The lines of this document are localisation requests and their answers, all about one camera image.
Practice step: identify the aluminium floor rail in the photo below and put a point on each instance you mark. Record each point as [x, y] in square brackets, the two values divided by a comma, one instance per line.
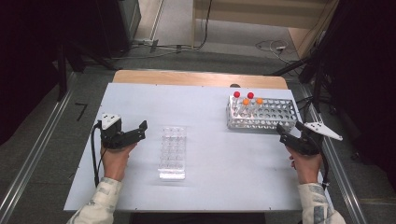
[35, 146]
[344, 183]

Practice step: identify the clear acrylic tube rack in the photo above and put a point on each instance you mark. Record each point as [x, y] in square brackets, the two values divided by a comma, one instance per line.
[172, 168]

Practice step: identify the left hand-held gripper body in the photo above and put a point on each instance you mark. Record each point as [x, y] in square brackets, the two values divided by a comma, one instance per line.
[112, 137]

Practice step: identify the light wooden furniture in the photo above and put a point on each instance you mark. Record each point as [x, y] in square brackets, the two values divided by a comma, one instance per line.
[249, 14]

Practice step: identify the black metal stand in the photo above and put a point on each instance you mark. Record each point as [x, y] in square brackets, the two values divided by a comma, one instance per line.
[62, 71]
[317, 84]

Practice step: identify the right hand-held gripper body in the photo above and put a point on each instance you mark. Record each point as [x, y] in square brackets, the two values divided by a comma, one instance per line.
[306, 144]

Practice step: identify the perforated metal tube rack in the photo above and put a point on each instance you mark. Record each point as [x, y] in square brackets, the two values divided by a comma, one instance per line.
[258, 123]

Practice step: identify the red-capped test tube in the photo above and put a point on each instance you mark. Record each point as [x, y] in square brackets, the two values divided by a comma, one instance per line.
[250, 95]
[237, 94]

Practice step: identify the orange-capped test tube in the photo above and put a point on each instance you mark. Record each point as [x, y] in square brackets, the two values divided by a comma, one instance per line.
[246, 101]
[259, 100]

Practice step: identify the person's right hand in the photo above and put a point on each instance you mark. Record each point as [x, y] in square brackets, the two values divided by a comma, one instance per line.
[306, 168]

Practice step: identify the dark grey cabinet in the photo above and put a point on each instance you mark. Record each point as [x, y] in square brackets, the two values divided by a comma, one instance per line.
[130, 15]

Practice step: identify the black curtain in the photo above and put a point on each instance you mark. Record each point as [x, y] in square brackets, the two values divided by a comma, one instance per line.
[367, 62]
[25, 46]

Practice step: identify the person's left hand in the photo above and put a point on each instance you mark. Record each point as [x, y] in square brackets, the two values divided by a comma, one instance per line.
[115, 161]

